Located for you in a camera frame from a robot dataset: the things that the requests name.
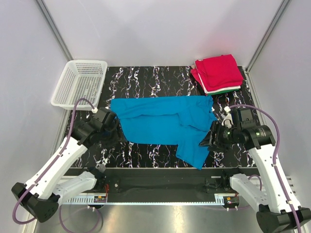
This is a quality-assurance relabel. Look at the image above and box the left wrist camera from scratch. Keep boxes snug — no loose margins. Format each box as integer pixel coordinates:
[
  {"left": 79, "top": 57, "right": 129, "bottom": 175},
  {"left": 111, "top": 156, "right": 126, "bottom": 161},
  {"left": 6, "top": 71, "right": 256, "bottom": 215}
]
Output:
[{"left": 93, "top": 108, "right": 117, "bottom": 130}]

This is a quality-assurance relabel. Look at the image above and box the aluminium frame rail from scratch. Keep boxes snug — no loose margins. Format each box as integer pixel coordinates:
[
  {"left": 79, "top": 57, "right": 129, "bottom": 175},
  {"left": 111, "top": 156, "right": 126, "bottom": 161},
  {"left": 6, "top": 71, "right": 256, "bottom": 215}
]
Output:
[{"left": 33, "top": 176, "right": 297, "bottom": 206}]

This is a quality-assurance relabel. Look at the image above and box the green folded t shirt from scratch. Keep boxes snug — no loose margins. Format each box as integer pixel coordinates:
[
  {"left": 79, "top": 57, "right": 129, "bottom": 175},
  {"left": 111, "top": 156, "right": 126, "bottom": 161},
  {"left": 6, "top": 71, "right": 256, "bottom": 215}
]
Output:
[{"left": 206, "top": 87, "right": 240, "bottom": 96}]

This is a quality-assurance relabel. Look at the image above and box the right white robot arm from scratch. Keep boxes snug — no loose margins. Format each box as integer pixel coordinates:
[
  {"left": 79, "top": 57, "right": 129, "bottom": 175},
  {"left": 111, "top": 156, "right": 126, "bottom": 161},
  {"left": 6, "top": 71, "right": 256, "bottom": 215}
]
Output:
[{"left": 199, "top": 121, "right": 311, "bottom": 233}]

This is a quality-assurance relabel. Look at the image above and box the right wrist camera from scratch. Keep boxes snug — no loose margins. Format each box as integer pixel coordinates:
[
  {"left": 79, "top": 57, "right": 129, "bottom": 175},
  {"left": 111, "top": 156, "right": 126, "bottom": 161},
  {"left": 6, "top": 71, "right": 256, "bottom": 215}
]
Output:
[{"left": 222, "top": 107, "right": 256, "bottom": 130}]

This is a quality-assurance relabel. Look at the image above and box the red folded t shirt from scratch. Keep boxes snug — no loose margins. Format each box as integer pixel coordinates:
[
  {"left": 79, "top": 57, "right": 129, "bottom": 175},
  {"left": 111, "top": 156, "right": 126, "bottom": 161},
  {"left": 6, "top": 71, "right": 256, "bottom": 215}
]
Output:
[{"left": 190, "top": 54, "right": 243, "bottom": 93}]

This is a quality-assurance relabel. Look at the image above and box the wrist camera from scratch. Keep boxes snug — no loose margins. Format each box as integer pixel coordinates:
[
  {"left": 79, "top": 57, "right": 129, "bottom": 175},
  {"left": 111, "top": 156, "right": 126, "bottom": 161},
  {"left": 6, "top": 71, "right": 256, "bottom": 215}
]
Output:
[
  {"left": 93, "top": 108, "right": 117, "bottom": 130},
  {"left": 222, "top": 107, "right": 256, "bottom": 130}
]

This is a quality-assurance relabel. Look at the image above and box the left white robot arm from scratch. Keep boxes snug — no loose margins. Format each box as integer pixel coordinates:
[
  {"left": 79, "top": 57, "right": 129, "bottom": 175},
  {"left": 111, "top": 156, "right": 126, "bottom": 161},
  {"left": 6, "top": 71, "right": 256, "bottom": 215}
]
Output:
[{"left": 11, "top": 108, "right": 125, "bottom": 224}]

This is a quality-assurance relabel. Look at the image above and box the blue t shirt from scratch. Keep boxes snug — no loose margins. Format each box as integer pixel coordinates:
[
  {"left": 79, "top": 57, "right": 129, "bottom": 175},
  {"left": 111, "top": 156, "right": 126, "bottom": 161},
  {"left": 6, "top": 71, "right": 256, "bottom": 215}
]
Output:
[{"left": 110, "top": 96, "right": 216, "bottom": 169}]

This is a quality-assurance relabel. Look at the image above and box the white plastic basket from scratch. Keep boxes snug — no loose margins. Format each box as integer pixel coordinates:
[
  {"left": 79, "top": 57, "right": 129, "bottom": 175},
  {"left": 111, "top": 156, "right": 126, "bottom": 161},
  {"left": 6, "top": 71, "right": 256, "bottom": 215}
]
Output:
[{"left": 51, "top": 60, "right": 108, "bottom": 111}]

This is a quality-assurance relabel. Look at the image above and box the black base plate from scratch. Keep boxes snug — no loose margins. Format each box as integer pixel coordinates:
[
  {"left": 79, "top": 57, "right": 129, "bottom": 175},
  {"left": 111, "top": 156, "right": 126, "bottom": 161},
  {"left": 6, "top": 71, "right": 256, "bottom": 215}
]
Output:
[{"left": 84, "top": 167, "right": 248, "bottom": 194}]

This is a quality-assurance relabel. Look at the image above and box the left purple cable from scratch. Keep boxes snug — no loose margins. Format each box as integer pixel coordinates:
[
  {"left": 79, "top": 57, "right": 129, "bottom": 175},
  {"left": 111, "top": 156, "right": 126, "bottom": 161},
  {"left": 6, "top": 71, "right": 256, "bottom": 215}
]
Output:
[{"left": 12, "top": 97, "right": 105, "bottom": 233}]

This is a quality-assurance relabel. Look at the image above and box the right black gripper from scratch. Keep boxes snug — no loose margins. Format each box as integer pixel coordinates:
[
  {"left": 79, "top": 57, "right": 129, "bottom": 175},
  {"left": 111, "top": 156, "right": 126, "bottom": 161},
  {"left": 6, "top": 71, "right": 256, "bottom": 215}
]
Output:
[{"left": 198, "top": 120, "right": 241, "bottom": 153}]

